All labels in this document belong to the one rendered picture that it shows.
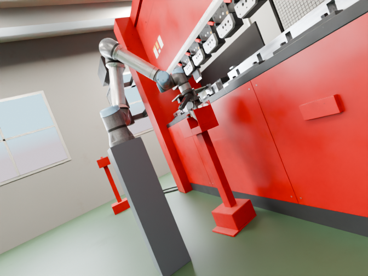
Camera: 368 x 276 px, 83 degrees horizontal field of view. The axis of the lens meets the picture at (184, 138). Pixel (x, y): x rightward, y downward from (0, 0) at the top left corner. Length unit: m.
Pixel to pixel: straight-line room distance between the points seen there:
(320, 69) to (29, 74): 4.67
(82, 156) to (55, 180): 0.61
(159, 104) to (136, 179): 1.58
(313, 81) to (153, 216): 1.01
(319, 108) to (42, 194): 4.31
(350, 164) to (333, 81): 0.34
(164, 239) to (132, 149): 0.53
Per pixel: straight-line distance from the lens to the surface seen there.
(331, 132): 1.04
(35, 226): 4.64
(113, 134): 1.23
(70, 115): 4.63
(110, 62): 1.45
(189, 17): 1.82
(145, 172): 1.20
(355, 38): 0.93
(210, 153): 1.39
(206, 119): 1.34
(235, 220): 1.42
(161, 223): 1.26
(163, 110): 2.63
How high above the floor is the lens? 0.70
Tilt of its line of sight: 1 degrees down
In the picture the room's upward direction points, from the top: 22 degrees counter-clockwise
